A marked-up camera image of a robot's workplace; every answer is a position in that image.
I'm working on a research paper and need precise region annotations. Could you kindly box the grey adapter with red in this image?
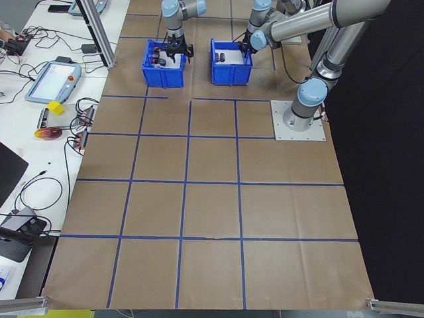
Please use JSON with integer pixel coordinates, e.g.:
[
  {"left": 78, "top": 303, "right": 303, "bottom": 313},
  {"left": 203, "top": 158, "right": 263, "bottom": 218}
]
[
  {"left": 78, "top": 105, "right": 97, "bottom": 124},
  {"left": 73, "top": 130, "right": 90, "bottom": 154}
]

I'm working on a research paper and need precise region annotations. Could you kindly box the red round fruit toy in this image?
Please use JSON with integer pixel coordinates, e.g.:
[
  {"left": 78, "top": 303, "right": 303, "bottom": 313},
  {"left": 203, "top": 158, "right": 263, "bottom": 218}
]
[{"left": 34, "top": 128, "right": 64, "bottom": 142}]

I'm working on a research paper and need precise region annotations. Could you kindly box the black laptop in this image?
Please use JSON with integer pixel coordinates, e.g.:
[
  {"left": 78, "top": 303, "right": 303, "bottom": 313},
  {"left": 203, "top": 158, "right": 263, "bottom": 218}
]
[{"left": 0, "top": 140, "right": 30, "bottom": 209}]

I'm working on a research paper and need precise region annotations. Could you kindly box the white square base plate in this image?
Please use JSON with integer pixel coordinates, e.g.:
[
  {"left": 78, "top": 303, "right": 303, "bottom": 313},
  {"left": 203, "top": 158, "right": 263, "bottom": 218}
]
[{"left": 270, "top": 99, "right": 327, "bottom": 142}]

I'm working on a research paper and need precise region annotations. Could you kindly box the yellow cube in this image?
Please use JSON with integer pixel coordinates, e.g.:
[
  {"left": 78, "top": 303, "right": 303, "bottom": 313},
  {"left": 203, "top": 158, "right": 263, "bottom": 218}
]
[{"left": 46, "top": 101, "right": 64, "bottom": 116}]

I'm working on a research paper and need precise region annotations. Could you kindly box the grey hub box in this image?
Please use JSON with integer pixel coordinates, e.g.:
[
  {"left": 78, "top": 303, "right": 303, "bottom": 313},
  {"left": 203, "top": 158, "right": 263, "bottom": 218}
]
[{"left": 0, "top": 207, "right": 48, "bottom": 237}]

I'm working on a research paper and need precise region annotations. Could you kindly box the silver box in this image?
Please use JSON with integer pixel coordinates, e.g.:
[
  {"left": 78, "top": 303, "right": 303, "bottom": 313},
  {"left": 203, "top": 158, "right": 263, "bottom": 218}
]
[{"left": 35, "top": 107, "right": 51, "bottom": 130}]

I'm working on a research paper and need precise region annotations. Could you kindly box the white side table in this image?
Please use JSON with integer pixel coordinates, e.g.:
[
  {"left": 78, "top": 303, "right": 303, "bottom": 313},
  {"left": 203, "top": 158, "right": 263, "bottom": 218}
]
[{"left": 0, "top": 0, "right": 131, "bottom": 301}]

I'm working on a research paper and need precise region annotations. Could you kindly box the thin black cable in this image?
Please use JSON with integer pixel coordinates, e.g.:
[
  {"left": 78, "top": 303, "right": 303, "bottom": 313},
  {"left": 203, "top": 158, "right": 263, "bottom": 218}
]
[
  {"left": 13, "top": 170, "right": 64, "bottom": 213},
  {"left": 59, "top": 137, "right": 83, "bottom": 235},
  {"left": 31, "top": 27, "right": 100, "bottom": 67}
]

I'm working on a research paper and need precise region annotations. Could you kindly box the black circuit board device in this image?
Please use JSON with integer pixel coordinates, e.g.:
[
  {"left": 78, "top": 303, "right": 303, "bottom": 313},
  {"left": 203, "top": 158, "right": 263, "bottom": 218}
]
[{"left": 5, "top": 28, "right": 34, "bottom": 56}]

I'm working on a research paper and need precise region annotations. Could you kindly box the light blue teach pendant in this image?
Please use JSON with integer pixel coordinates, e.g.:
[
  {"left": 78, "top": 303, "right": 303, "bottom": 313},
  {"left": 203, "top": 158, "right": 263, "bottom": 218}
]
[
  {"left": 25, "top": 60, "right": 83, "bottom": 105},
  {"left": 68, "top": 0, "right": 110, "bottom": 17}
]

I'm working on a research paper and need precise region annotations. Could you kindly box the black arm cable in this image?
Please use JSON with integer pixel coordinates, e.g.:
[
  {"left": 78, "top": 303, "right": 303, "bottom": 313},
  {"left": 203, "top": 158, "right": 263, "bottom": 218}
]
[{"left": 273, "top": 41, "right": 314, "bottom": 83}]

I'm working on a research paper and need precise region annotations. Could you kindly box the black frame cover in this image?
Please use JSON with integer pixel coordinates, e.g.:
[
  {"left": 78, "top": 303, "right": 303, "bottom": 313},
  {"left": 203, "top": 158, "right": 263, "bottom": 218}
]
[{"left": 306, "top": 0, "right": 424, "bottom": 307}]

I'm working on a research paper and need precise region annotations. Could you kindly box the blue plastic storage bin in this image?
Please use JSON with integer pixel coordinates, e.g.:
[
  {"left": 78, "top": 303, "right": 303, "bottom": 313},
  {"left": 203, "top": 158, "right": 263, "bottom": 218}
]
[
  {"left": 210, "top": 38, "right": 254, "bottom": 86},
  {"left": 141, "top": 38, "right": 187, "bottom": 89}
]

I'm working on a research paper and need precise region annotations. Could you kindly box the aluminium profile post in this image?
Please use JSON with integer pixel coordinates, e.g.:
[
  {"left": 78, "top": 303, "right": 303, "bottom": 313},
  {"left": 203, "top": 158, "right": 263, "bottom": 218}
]
[{"left": 74, "top": 0, "right": 118, "bottom": 70}]

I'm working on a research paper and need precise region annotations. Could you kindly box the white paper blue print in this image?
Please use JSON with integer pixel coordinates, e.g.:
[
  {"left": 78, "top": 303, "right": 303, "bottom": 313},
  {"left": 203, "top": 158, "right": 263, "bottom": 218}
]
[{"left": 0, "top": 264, "right": 17, "bottom": 293}]

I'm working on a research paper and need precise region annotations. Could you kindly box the aluminium profile bar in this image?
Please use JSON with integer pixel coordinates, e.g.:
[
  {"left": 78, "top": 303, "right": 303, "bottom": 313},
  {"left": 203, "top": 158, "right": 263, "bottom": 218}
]
[
  {"left": 0, "top": 295, "right": 50, "bottom": 315},
  {"left": 365, "top": 297, "right": 424, "bottom": 314}
]

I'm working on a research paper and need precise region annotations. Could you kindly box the black stand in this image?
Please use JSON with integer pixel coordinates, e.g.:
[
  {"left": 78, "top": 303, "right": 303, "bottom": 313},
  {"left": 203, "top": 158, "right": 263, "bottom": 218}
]
[{"left": 0, "top": 228, "right": 34, "bottom": 264}]

